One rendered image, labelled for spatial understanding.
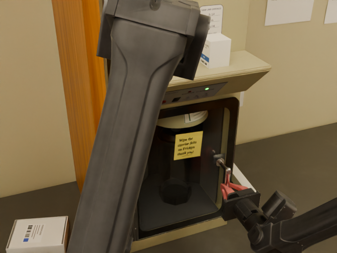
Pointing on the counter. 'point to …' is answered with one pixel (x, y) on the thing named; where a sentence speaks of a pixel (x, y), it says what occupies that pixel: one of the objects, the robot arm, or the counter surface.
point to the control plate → (192, 93)
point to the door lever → (224, 171)
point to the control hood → (226, 74)
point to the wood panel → (80, 75)
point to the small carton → (216, 51)
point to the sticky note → (188, 145)
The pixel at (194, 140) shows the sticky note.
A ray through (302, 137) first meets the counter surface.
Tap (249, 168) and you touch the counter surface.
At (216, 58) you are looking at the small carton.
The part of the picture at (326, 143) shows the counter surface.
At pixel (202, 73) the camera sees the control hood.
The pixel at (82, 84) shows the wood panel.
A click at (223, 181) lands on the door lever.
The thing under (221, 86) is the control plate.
